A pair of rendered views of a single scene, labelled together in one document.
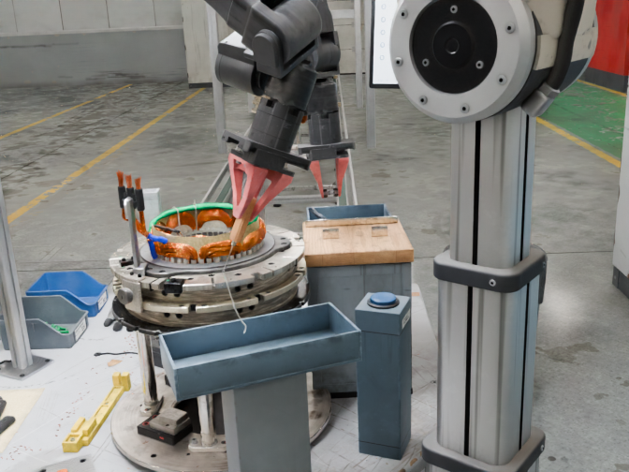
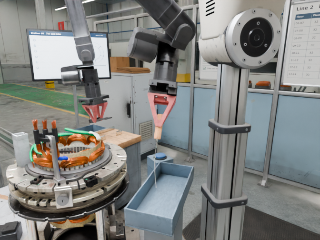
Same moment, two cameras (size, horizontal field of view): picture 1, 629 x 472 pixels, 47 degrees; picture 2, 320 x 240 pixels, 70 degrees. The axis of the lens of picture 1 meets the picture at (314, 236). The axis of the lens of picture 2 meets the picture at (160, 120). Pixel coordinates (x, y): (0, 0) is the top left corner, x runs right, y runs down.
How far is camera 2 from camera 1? 76 cm
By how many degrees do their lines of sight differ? 50
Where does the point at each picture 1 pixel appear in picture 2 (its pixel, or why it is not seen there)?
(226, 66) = (141, 45)
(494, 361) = (243, 158)
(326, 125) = (97, 87)
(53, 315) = not seen: outside the picture
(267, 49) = (188, 34)
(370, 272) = (128, 149)
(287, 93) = (176, 59)
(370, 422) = not seen: hidden behind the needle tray
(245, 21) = (173, 18)
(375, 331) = not seen: hidden behind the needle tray
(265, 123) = (170, 74)
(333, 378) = (117, 203)
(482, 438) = (237, 189)
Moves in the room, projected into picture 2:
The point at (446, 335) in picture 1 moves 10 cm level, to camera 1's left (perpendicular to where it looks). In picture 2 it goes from (225, 155) to (212, 166)
